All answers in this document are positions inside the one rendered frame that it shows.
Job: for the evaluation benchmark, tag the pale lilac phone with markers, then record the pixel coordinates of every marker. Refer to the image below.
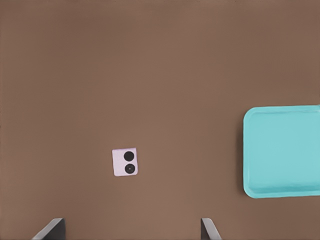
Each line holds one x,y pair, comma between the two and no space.
119,162

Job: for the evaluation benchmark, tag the pale blue-green tray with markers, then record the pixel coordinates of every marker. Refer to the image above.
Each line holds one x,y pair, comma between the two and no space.
282,152

